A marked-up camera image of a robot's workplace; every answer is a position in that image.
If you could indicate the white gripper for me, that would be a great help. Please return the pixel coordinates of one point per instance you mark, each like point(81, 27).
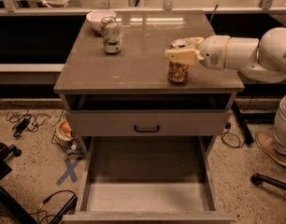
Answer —
point(212, 50)

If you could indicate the orange soda can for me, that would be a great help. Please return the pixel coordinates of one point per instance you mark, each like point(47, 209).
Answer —
point(178, 72)

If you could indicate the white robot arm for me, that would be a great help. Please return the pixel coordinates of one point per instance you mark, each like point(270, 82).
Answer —
point(261, 59)

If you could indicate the grey drawer cabinet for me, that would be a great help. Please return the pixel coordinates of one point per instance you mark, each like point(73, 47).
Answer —
point(135, 79)

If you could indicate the green and white can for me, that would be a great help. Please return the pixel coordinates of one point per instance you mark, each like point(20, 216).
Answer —
point(110, 32)

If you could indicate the open middle drawer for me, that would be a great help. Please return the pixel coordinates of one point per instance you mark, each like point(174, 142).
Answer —
point(147, 180)

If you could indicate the white bowl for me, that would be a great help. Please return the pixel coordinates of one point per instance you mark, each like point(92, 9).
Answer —
point(94, 18)

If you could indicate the person leg in light trousers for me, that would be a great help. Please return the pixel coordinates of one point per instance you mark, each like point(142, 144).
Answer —
point(280, 127)

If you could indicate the tan shoe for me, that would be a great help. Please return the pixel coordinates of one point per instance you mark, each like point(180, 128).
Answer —
point(275, 149)

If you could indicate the black chair leg with caster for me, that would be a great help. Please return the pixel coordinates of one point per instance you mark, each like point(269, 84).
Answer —
point(257, 179)

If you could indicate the blue tape cross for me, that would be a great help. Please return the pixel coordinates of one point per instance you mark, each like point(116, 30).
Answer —
point(70, 171)

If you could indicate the top drawer with black handle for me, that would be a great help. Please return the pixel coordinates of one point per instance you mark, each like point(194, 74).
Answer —
point(132, 123)

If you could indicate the wire basket with items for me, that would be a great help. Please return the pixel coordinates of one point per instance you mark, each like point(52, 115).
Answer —
point(64, 139)

